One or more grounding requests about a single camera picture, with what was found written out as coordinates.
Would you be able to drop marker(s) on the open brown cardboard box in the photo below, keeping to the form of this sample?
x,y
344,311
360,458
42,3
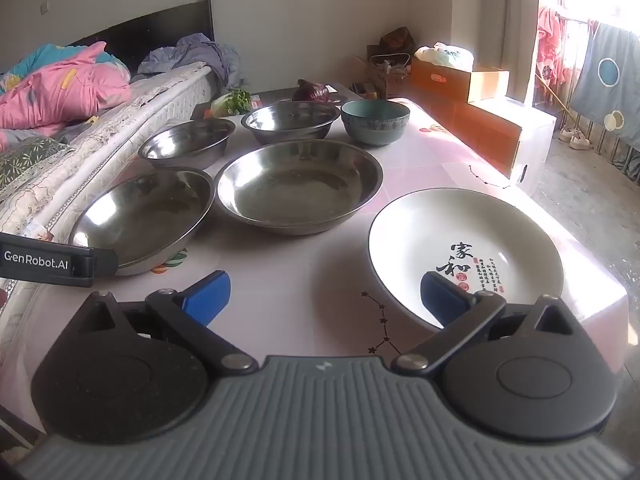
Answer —
x,y
382,77

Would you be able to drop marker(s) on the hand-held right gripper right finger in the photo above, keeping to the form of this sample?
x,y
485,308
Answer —
x,y
442,302

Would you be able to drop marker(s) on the blue cloth with circles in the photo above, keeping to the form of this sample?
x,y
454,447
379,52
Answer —
x,y
607,80

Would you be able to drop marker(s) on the grey-blue crumpled clothes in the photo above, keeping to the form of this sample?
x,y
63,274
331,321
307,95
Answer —
x,y
200,55

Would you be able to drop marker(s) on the green leaf-pattern pillow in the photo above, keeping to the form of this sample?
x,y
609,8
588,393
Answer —
x,y
30,160

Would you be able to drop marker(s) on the teal ceramic bowl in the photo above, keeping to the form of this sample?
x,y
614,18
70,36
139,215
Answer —
x,y
375,120

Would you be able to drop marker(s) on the white paper label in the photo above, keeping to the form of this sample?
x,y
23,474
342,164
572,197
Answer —
x,y
36,230

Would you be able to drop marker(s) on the bed with white mattress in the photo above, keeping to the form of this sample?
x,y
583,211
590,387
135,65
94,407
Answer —
x,y
100,135

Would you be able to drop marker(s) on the small steel bowl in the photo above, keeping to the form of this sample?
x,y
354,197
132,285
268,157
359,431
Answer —
x,y
187,142

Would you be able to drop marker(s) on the shallow steel plate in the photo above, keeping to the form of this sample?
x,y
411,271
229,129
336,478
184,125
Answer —
x,y
142,220

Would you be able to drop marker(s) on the pink floral quilt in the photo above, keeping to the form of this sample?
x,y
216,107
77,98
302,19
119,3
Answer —
x,y
60,85

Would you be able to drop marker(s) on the pink hanging garment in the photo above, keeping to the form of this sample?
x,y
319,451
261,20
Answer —
x,y
550,45

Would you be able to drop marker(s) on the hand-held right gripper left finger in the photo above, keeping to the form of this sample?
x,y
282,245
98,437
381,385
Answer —
x,y
207,297

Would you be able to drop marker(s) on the black bed headboard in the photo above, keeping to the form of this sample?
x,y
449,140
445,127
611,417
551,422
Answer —
x,y
135,35

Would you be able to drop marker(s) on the large steel plate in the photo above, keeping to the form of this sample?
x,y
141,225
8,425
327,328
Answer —
x,y
300,185

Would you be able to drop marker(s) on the white and orange box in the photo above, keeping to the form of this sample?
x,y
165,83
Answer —
x,y
535,145

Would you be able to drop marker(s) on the white plastic bag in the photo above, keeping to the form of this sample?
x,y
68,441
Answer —
x,y
445,56

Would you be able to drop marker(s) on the napa cabbage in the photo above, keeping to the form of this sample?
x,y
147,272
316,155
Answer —
x,y
232,102

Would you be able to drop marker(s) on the white calligraphy ceramic plate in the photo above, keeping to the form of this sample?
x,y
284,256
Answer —
x,y
450,240

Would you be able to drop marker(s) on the metal drying rack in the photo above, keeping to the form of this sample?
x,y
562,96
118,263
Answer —
x,y
599,142

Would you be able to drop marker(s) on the dark brown bag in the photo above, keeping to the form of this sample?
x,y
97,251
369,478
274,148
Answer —
x,y
397,40

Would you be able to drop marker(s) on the pair of white shoes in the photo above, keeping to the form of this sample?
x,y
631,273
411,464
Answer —
x,y
575,139

